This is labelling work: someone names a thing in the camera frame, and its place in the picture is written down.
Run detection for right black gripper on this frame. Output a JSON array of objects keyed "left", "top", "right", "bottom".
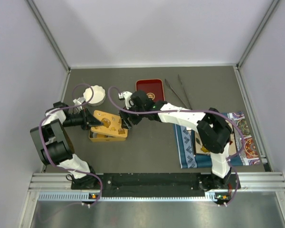
[{"left": 119, "top": 101, "right": 146, "bottom": 130}]

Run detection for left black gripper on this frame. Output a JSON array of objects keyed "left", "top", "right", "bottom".
[{"left": 62, "top": 107, "right": 104, "bottom": 130}]

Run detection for silver tin lid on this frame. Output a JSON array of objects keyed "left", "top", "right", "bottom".
[{"left": 90, "top": 110, "right": 128, "bottom": 140}]

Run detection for white scalloped dish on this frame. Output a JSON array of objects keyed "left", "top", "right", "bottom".
[{"left": 83, "top": 85, "right": 106, "bottom": 106}]

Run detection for metal tongs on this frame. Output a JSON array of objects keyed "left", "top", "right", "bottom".
[{"left": 164, "top": 75, "right": 192, "bottom": 110}]

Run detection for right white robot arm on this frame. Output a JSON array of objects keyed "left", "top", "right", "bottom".
[{"left": 118, "top": 90, "right": 232, "bottom": 188}]

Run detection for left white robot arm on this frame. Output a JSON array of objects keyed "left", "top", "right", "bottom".
[{"left": 30, "top": 102, "right": 103, "bottom": 189}]

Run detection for gold cookie tin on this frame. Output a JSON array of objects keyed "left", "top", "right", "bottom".
[{"left": 89, "top": 126, "right": 128, "bottom": 143}]

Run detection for red lacquer tray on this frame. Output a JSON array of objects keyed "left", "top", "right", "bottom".
[{"left": 136, "top": 79, "right": 165, "bottom": 104}]

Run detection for blue patterned cloth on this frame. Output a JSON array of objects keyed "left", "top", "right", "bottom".
[{"left": 172, "top": 113, "right": 243, "bottom": 169}]

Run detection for floral square plate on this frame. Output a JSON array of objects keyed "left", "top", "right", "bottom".
[{"left": 195, "top": 120, "right": 233, "bottom": 154}]

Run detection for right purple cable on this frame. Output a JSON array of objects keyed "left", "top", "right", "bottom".
[{"left": 108, "top": 85, "right": 247, "bottom": 207}]

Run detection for purple cable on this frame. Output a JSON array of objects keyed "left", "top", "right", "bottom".
[
  {"left": 38, "top": 84, "right": 103, "bottom": 207},
  {"left": 108, "top": 85, "right": 247, "bottom": 207}
]

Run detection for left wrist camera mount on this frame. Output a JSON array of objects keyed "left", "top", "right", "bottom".
[{"left": 73, "top": 97, "right": 86, "bottom": 112}]

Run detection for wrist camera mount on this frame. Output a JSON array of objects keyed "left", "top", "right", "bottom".
[
  {"left": 118, "top": 91, "right": 133, "bottom": 110},
  {"left": 73, "top": 97, "right": 86, "bottom": 112}
]

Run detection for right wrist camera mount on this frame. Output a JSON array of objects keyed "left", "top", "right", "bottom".
[{"left": 118, "top": 91, "right": 133, "bottom": 110}]

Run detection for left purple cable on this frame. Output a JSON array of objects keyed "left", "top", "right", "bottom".
[{"left": 38, "top": 84, "right": 103, "bottom": 207}]

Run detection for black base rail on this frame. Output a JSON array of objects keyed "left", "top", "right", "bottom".
[{"left": 71, "top": 172, "right": 240, "bottom": 197}]

